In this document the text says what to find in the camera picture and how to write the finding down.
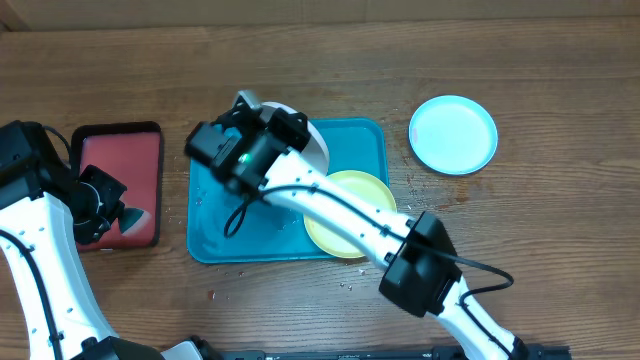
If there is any teal plastic tray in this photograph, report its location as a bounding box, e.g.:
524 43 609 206
186 118 389 264

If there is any light blue plate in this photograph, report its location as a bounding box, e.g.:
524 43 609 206
408 95 499 176

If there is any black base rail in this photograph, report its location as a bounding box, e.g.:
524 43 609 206
159 337 572 360

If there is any black tray with red liquid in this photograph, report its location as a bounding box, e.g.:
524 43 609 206
71 121 164 252

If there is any green rimmed plate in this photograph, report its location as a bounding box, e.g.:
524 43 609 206
304 170 397 259

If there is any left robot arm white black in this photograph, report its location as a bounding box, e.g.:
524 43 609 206
1 121 162 360

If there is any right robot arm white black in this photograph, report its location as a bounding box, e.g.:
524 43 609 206
185 101 529 359

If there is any dark green sponge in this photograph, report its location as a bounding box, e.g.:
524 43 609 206
118 207 151 236

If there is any white plate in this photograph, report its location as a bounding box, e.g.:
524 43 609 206
260 101 330 175

